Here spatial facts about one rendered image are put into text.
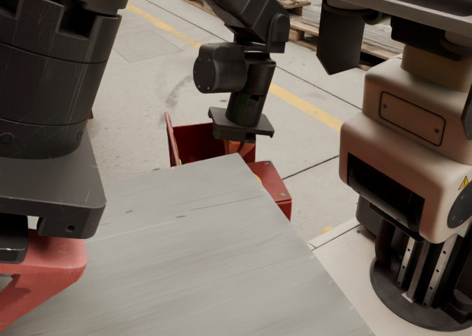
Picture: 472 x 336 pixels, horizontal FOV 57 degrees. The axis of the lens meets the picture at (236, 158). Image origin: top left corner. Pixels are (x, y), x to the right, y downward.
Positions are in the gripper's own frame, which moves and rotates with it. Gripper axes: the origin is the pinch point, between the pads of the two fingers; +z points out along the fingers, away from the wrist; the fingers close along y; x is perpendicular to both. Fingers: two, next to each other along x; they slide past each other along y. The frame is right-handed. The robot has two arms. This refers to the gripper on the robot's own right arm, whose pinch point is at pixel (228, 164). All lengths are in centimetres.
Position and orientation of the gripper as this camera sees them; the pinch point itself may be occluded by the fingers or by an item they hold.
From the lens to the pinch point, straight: 76.4
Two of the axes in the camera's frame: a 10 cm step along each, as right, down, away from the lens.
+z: -2.5, 8.4, 4.9
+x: 2.2, 5.4, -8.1
